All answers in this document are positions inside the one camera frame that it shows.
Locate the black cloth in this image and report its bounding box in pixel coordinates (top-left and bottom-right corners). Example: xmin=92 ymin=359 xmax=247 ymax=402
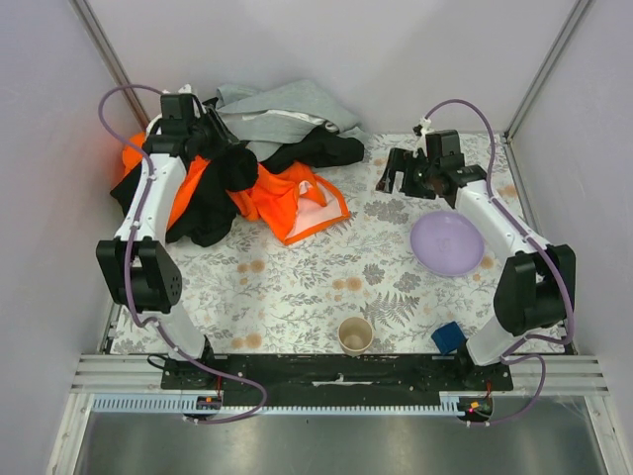
xmin=109 ymin=145 xmax=260 ymax=247
xmin=261 ymin=128 xmax=365 ymax=174

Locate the orange cloth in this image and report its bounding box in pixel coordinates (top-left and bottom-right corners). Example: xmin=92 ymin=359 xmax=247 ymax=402
xmin=121 ymin=132 xmax=351 ymax=246

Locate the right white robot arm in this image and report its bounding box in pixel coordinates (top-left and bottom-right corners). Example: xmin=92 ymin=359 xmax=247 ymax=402
xmin=376 ymin=131 xmax=576 ymax=366

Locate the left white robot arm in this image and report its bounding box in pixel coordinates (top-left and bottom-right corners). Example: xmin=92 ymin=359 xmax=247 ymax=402
xmin=96 ymin=86 xmax=258 ymax=361

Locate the grey cloth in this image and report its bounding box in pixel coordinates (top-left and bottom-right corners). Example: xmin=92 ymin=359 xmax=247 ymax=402
xmin=216 ymin=79 xmax=369 ymax=162

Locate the purple plate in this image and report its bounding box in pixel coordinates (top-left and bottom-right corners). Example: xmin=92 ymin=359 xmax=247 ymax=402
xmin=409 ymin=211 xmax=485 ymax=277

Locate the beige paper cup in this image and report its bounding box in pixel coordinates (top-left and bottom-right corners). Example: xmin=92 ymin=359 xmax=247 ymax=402
xmin=337 ymin=317 xmax=374 ymax=357

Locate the blue cube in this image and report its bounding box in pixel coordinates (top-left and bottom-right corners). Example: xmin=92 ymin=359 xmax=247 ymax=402
xmin=431 ymin=322 xmax=467 ymax=355

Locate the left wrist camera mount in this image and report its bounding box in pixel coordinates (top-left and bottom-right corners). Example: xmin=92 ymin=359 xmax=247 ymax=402
xmin=161 ymin=84 xmax=195 ymax=98

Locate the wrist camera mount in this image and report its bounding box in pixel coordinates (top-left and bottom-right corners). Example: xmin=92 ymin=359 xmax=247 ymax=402
xmin=412 ymin=117 xmax=434 ymax=150
xmin=161 ymin=84 xmax=195 ymax=98

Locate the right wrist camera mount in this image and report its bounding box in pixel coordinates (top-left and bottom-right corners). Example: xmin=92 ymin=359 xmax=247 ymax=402
xmin=412 ymin=117 xmax=434 ymax=150

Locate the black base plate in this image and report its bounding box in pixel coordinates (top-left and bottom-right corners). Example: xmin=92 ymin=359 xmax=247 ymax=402
xmin=160 ymin=353 xmax=513 ymax=406

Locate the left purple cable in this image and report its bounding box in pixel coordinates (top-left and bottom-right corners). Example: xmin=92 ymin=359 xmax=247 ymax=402
xmin=97 ymin=83 xmax=269 ymax=427

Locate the purple cable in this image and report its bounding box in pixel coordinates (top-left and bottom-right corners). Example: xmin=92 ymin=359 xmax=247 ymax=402
xmin=97 ymin=83 xmax=269 ymax=427
xmin=418 ymin=98 xmax=577 ymax=427

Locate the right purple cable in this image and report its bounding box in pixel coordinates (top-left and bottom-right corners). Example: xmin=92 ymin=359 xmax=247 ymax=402
xmin=418 ymin=98 xmax=577 ymax=427

